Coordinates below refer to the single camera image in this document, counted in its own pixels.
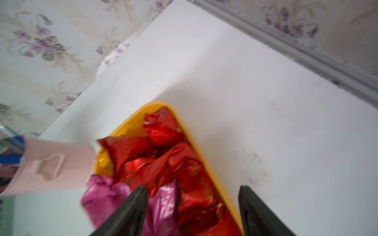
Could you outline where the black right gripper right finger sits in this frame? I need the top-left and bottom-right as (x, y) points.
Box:
(238, 185), (295, 236)

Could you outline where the pink tea bag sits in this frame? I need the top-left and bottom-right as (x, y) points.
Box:
(81, 175), (132, 229)
(142, 181), (183, 236)

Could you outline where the yellow plastic storage box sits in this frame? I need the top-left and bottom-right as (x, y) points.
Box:
(109, 101), (244, 236)

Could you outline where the small yellow tea bag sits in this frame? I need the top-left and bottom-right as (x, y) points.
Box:
(94, 148), (114, 177)

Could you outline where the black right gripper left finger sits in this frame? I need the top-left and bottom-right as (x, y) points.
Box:
(91, 185), (149, 236)

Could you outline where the pink pen cup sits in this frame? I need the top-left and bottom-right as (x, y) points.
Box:
(1, 138), (96, 196)

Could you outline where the red tea bag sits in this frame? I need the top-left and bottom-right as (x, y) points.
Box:
(97, 136), (156, 183)
(143, 107), (185, 147)
(188, 203), (242, 236)
(178, 176), (222, 224)
(123, 143), (203, 198)

